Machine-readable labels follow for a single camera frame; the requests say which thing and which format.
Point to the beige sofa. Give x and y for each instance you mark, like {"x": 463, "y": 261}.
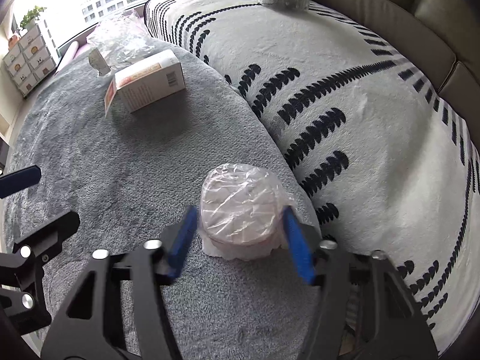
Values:
{"x": 375, "y": 7}

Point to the small printed paper label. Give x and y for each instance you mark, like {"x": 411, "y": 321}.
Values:
{"x": 97, "y": 60}

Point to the green potted plant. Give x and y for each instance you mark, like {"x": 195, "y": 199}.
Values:
{"x": 33, "y": 15}

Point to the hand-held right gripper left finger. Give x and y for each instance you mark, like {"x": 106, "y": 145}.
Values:
{"x": 183, "y": 240}

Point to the white drawer cabinet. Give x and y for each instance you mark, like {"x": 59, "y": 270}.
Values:
{"x": 30, "y": 63}

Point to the clear plastic bag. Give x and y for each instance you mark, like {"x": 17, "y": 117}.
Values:
{"x": 120, "y": 33}

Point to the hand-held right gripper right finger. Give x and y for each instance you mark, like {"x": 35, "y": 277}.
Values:
{"x": 298, "y": 247}

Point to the pink rolled mat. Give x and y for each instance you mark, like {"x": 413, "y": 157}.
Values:
{"x": 69, "y": 54}

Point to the white patterned blanket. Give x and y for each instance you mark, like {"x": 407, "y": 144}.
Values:
{"x": 337, "y": 82}

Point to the plastic-wrapped pink packet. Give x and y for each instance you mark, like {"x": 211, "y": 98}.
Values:
{"x": 236, "y": 210}

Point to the white and red box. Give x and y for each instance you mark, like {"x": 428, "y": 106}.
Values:
{"x": 150, "y": 82}

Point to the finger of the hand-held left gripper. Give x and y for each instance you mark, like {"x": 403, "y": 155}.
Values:
{"x": 20, "y": 180}
{"x": 41, "y": 243}

